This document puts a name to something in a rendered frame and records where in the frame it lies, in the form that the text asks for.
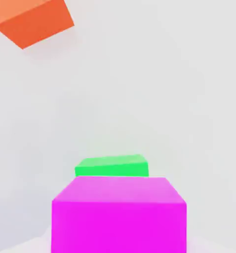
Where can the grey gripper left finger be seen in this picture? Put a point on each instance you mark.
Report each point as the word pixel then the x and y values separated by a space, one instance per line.
pixel 40 245

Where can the small magenta cube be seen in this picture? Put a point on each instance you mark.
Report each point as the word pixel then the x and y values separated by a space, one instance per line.
pixel 119 221

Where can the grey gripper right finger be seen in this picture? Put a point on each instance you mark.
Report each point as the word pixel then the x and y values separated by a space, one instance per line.
pixel 197 247

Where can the large orange box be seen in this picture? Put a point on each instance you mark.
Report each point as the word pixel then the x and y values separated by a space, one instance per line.
pixel 35 23

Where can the small green cube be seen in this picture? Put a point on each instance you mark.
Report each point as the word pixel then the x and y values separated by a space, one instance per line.
pixel 112 168

